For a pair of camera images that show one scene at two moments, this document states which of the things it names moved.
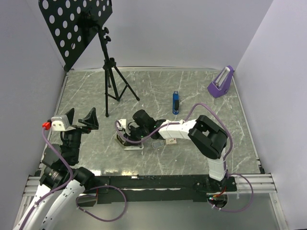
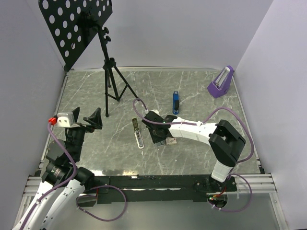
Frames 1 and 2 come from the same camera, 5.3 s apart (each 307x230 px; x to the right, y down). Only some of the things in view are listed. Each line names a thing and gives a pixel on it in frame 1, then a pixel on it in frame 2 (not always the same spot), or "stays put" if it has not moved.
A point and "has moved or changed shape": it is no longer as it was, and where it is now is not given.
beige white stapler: [128, 145] has moved or changed shape
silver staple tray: [158, 143] stays put
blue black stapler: [175, 102] stays put
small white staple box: [171, 141] stays put
